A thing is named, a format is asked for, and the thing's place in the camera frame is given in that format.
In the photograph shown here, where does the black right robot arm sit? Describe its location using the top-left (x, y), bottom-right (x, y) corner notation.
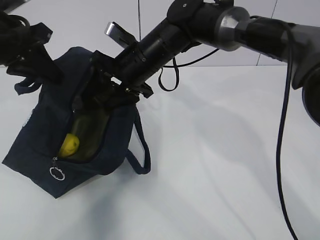
top-left (73, 0), bottom-right (320, 123)

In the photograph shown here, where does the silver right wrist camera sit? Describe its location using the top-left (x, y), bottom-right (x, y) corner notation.
top-left (104, 21), bottom-right (137, 49)

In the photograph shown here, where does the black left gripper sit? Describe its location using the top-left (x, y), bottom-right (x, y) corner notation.
top-left (6, 22), bottom-right (64, 84)

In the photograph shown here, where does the navy blue lunch bag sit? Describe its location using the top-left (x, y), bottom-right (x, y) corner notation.
top-left (2, 46), bottom-right (151, 198)

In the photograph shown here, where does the yellow lemon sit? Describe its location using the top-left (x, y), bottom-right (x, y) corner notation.
top-left (58, 133), bottom-right (80, 158)

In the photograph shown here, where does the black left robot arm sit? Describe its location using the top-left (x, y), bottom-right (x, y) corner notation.
top-left (0, 11), bottom-right (64, 84)

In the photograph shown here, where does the glass container green lid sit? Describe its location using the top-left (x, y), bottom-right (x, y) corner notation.
top-left (69, 108), bottom-right (110, 163)

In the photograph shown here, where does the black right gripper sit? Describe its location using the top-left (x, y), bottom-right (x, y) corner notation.
top-left (74, 42), bottom-right (153, 110)

